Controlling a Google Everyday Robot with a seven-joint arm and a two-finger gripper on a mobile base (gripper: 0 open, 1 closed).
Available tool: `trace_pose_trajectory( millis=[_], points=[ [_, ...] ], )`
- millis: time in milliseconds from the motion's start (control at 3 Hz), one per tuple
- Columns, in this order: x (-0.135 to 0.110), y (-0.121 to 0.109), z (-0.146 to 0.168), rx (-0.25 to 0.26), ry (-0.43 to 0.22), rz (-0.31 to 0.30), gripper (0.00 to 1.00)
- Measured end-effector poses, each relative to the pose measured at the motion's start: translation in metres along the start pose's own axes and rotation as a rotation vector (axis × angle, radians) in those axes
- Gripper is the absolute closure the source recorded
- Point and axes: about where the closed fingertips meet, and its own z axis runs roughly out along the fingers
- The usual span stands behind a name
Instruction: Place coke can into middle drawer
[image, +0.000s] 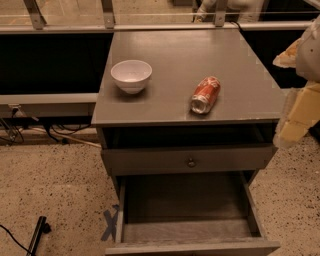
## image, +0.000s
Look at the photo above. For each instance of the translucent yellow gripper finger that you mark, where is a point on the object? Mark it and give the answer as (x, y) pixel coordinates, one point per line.
(287, 59)
(301, 111)

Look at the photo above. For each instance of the red coke can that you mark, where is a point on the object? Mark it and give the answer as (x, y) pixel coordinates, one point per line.
(205, 95)

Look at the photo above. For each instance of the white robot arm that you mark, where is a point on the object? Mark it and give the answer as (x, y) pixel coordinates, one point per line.
(308, 53)

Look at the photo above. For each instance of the round metal drawer knob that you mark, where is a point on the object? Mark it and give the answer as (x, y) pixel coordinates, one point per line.
(191, 163)

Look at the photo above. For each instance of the grey wooden drawer cabinet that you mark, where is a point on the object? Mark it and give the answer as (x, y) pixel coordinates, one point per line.
(246, 111)

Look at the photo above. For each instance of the open grey middle drawer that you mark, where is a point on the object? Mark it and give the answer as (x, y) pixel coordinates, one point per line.
(202, 214)

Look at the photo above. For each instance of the closed grey top drawer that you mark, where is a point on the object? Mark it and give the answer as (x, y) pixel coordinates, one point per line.
(148, 161)

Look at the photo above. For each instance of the white ceramic bowl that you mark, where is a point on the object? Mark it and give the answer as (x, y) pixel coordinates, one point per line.
(131, 76)

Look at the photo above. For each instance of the blue tape cross mark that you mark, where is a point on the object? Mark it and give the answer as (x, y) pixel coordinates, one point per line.
(111, 222)

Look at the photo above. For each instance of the black bar on floor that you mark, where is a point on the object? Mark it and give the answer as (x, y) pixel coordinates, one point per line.
(42, 227)

